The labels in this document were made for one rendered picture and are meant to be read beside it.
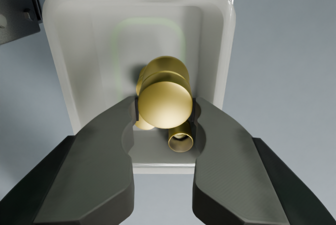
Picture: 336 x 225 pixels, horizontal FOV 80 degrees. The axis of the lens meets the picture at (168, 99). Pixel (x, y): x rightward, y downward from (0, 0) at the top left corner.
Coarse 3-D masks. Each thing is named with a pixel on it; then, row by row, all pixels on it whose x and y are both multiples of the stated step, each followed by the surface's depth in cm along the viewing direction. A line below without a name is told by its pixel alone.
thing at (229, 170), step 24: (192, 120) 13; (216, 120) 10; (216, 144) 8; (240, 144) 9; (216, 168) 7; (240, 168) 7; (264, 168) 7; (192, 192) 8; (216, 192) 7; (240, 192) 7; (264, 192) 7; (216, 216) 7; (240, 216) 6; (264, 216) 6
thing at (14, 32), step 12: (0, 0) 16; (12, 0) 17; (24, 0) 18; (0, 12) 16; (12, 12) 17; (24, 12) 18; (0, 24) 15; (12, 24) 17; (24, 24) 18; (36, 24) 20; (0, 36) 16; (12, 36) 17; (24, 36) 19
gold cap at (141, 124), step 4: (140, 116) 26; (140, 120) 26; (144, 120) 26; (136, 124) 27; (140, 124) 27; (144, 124) 27; (148, 124) 27; (140, 128) 27; (144, 128) 27; (148, 128) 27
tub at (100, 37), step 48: (48, 0) 17; (96, 0) 17; (144, 0) 17; (192, 0) 17; (96, 48) 26; (144, 48) 26; (192, 48) 26; (96, 96) 27; (192, 96) 30; (144, 144) 30
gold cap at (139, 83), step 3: (144, 66) 27; (141, 69) 27; (141, 72) 26; (141, 75) 25; (138, 78) 25; (141, 78) 24; (138, 81) 24; (141, 81) 24; (138, 84) 24; (138, 87) 24; (138, 90) 24; (138, 93) 25
